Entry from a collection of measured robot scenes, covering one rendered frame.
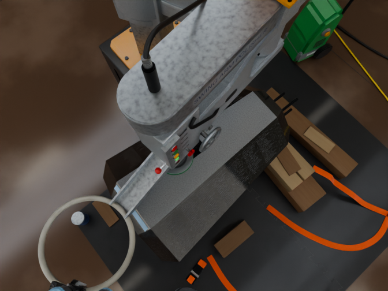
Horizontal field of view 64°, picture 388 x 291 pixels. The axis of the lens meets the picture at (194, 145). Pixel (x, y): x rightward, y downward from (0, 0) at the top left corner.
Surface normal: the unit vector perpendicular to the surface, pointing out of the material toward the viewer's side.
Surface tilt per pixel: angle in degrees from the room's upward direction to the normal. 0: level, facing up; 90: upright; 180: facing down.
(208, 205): 45
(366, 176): 0
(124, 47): 0
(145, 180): 16
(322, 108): 0
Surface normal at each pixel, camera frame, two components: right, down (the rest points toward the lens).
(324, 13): -0.51, -0.01
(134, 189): -0.20, -0.08
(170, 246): 0.46, 0.30
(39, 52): -0.01, -0.29
